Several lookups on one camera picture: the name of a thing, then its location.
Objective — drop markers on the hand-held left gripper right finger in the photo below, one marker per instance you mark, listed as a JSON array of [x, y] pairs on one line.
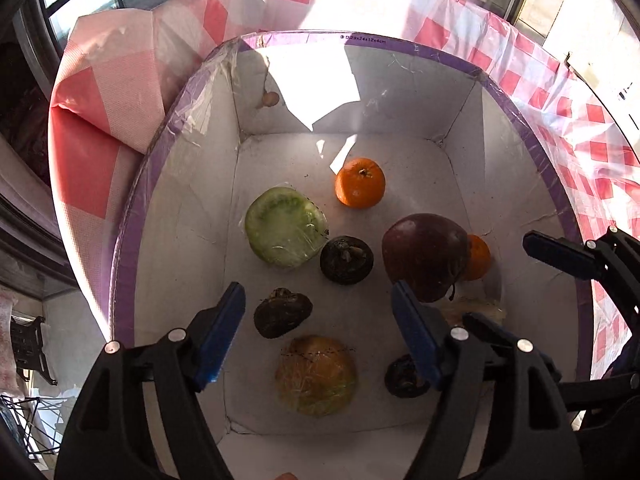
[[417, 332]]

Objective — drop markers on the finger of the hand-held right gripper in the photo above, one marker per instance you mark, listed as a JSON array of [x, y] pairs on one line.
[[555, 252], [482, 322]]

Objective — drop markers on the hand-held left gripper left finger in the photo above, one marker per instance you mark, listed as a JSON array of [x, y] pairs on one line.
[[220, 335]]

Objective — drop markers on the dark purple mangosteen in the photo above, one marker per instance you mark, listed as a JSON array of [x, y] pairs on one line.
[[282, 312], [402, 379], [346, 260]]

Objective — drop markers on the orange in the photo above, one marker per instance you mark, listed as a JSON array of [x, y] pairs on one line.
[[479, 257], [360, 182]]

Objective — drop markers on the dark red apple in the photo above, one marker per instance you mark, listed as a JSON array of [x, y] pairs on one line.
[[425, 255]]

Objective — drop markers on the yellow fruit half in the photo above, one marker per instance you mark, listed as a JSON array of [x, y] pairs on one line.
[[316, 375]]

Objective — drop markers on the green fruit half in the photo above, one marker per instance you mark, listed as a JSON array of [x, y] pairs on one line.
[[285, 225]]

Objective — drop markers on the purple cardboard box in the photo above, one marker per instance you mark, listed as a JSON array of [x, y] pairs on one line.
[[400, 100]]

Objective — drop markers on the black plastic rack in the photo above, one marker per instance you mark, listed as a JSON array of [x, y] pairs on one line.
[[30, 345]]

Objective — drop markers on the red white checkered tablecloth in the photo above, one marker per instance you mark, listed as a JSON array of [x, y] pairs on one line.
[[100, 110]]

